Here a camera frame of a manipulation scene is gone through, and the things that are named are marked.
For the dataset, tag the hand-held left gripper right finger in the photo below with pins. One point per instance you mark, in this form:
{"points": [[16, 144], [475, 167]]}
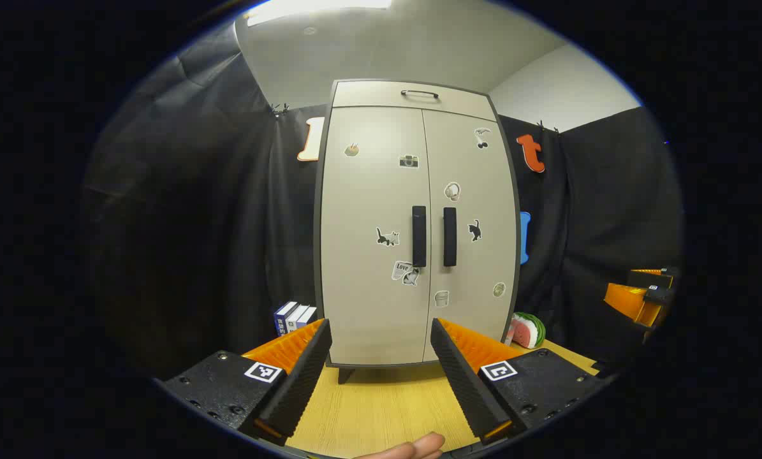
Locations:
{"points": [[463, 382]]}

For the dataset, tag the black cloth clip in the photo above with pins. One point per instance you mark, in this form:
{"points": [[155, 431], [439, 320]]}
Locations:
{"points": [[548, 127], [279, 109]]}

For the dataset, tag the watermelon slice toy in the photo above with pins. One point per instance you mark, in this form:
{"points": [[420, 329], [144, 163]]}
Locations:
{"points": [[528, 329]]}

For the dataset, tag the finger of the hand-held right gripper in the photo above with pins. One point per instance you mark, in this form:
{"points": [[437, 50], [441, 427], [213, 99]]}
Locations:
{"points": [[652, 277], [629, 301]]}

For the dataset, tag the grey double-door shoe cabinet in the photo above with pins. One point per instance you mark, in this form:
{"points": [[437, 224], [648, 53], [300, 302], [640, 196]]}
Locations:
{"points": [[368, 94]]}

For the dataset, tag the grey cabinet door cherry sticker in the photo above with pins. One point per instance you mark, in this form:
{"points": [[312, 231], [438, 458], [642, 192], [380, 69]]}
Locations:
{"points": [[476, 191]]}

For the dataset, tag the blue and white book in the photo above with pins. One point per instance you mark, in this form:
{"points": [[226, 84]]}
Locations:
{"points": [[305, 317], [284, 315], [295, 317]]}

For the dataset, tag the grey cabinet door camera sticker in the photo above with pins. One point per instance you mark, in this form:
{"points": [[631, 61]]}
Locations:
{"points": [[368, 204]]}

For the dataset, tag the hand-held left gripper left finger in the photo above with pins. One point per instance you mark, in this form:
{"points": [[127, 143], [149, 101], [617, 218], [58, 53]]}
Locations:
{"points": [[304, 376]]}

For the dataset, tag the black backdrop cloth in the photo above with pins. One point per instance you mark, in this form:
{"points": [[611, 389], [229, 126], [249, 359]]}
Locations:
{"points": [[227, 223]]}

